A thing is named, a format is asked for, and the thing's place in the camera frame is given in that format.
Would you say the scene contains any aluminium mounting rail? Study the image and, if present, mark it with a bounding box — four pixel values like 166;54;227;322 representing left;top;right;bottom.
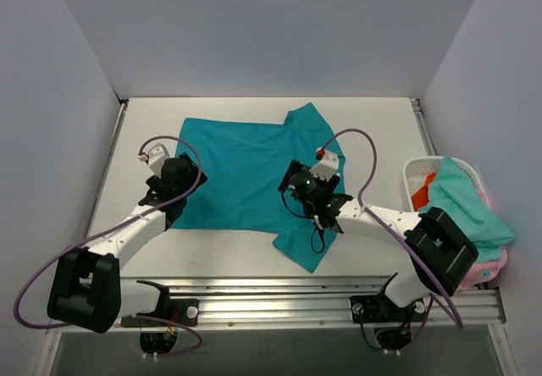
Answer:
46;274;507;330

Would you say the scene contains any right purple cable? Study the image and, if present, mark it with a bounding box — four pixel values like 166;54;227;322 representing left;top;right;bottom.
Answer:
317;128;465;329

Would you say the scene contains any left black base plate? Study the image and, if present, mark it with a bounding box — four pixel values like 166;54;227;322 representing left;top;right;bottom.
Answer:
120;299;199;328

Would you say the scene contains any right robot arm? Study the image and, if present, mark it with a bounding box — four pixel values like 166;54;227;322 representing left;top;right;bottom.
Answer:
279;160;478;319

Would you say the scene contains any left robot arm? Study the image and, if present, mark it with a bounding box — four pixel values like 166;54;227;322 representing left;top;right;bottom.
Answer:
47;152;207;334

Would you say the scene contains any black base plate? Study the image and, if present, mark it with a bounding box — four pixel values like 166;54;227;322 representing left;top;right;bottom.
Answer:
349;295;426;324
120;299;199;328

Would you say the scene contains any black loop cable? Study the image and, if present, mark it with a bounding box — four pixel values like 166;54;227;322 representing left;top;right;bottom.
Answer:
311;223;327;254

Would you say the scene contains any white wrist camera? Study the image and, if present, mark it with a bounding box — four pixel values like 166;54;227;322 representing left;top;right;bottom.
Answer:
138;143;170;177
309;148;340;181

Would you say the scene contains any mint green t-shirt in basket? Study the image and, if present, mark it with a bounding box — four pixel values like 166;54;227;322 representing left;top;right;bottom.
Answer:
419;157;515;263

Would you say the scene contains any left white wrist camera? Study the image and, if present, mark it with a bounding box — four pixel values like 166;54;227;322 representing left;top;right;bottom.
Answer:
138;143;170;177

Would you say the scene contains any pink garment in basket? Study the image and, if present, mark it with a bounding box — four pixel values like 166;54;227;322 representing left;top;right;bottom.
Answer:
457;246;508;291

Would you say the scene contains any purple cable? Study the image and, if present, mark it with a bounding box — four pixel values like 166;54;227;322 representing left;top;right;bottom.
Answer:
317;128;465;329
12;135;203;358

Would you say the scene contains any teal t-shirt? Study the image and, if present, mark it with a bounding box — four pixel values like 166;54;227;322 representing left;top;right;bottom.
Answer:
173;103;342;273

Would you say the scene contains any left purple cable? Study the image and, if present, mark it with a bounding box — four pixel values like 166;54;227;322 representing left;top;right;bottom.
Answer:
12;135;203;358

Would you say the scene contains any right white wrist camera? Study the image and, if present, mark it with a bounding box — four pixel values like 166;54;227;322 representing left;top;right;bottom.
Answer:
309;148;340;181

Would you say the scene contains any orange garment in basket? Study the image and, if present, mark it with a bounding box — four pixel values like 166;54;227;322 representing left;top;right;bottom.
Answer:
411;172;436;211

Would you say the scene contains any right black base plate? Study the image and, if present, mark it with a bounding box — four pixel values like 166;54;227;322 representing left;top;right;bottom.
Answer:
349;295;426;324

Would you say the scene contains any white plastic laundry basket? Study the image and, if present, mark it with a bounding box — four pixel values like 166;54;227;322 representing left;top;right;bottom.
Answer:
403;156;497;215

